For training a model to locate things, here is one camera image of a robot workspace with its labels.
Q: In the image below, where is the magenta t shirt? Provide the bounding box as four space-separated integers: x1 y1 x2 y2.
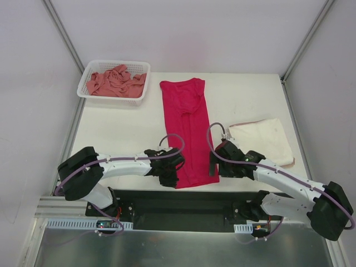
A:
160 78 220 189

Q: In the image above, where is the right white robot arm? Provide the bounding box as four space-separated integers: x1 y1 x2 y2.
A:
210 139 355 241

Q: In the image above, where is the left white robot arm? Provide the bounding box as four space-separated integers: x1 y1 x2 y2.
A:
55 146 185 217

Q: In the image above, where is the folded white t shirt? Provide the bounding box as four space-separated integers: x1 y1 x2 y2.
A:
228 118 295 167

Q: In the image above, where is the white plastic basket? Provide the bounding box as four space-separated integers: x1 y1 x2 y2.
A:
77 60 151 107

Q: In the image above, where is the salmon pink t shirt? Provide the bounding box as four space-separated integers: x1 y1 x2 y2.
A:
86 65 147 98

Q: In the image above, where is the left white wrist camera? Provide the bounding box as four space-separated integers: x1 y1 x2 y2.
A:
157 146 173 151

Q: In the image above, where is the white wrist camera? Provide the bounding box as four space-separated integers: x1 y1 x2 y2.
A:
157 146 173 151
221 133 235 142

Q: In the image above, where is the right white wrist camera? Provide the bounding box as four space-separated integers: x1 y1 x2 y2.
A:
221 133 235 142

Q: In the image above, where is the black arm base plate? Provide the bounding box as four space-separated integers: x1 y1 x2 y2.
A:
54 187 281 231

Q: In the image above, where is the right white cable duct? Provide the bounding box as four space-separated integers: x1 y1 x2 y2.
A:
234 223 254 234

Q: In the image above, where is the white cable duct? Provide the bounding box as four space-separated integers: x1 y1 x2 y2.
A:
234 223 254 234
46 219 134 231

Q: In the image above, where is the right corner aluminium post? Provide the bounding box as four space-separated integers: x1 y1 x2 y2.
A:
280 0 336 85

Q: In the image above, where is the corner aluminium post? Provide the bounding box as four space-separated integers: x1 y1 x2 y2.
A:
280 0 336 85
41 0 85 73

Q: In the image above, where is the aluminium front rail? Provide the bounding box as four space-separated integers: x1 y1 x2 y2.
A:
33 194 336 225

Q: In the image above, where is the left white cable duct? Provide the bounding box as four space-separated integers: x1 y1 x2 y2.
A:
46 219 134 231

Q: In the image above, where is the left corner aluminium post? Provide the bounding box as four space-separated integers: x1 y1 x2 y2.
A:
41 0 85 73

